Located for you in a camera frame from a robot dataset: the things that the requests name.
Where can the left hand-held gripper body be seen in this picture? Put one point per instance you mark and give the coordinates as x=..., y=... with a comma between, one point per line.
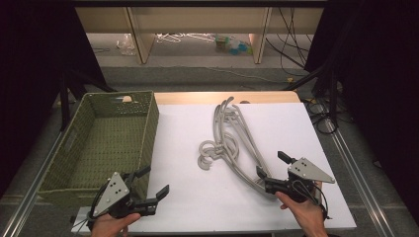
x=112, y=194

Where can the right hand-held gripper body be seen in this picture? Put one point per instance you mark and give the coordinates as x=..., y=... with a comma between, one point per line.
x=306, y=171

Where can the green woven basket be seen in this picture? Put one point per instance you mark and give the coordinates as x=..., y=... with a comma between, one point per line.
x=108, y=144

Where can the person's left hand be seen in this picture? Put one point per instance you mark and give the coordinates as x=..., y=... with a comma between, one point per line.
x=108, y=227

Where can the person's right hand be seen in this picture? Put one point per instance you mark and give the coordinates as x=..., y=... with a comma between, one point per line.
x=308, y=215

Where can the white table sheet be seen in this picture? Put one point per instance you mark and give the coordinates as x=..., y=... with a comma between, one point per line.
x=204, y=204

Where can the light wooden table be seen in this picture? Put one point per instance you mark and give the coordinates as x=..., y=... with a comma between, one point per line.
x=197, y=97

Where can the black curtain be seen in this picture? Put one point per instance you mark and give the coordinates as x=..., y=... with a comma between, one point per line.
x=29, y=82
x=378, y=82

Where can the colourful plastic toys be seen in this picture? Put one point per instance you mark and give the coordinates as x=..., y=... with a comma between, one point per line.
x=235, y=46

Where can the clear plastic bag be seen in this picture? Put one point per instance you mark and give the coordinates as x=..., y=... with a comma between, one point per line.
x=125, y=44

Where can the white hangers on floor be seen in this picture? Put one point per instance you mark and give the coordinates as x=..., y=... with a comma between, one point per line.
x=171, y=38

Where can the beige wooden shelf unit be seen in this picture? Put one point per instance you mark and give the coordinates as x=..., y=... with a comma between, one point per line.
x=197, y=19

